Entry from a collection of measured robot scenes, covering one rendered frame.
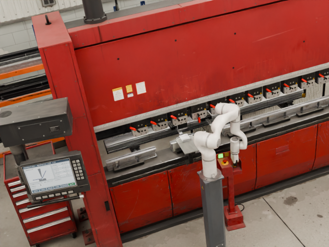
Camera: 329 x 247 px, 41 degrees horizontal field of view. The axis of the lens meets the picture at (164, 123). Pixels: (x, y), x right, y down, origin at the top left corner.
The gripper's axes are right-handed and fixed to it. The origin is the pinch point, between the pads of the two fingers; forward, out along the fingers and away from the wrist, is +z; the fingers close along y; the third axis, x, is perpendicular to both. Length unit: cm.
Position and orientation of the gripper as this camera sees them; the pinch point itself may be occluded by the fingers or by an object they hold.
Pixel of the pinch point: (234, 163)
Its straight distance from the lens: 432.2
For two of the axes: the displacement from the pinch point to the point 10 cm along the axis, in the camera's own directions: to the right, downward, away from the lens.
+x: 9.7, -2.0, 1.1
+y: 2.1, 5.7, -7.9
